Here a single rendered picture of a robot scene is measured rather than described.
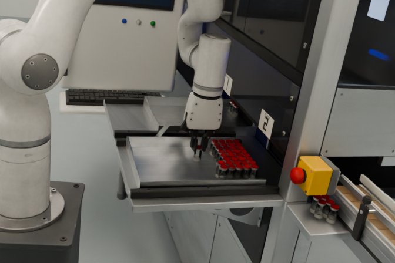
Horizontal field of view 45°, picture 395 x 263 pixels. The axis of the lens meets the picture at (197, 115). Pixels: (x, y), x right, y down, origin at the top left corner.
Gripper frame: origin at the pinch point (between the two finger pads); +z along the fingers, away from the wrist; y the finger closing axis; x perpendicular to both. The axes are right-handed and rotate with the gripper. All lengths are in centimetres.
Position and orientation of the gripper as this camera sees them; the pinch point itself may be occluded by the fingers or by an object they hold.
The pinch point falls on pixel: (198, 143)
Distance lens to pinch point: 137.1
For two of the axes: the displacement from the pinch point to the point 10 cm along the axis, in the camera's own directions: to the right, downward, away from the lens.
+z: -1.4, 9.2, 3.7
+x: 2.6, 3.9, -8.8
